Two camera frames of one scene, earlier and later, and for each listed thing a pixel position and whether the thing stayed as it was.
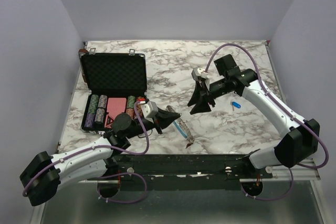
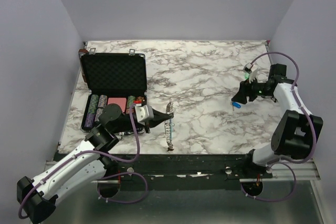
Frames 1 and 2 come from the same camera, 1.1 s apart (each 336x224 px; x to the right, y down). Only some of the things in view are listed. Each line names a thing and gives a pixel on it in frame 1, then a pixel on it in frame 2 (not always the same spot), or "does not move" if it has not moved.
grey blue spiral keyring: (182, 125) → (168, 126)
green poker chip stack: (130, 102) does not move
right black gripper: (199, 93) → (245, 90)
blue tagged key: (234, 104) does not move
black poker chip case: (113, 83) does not move
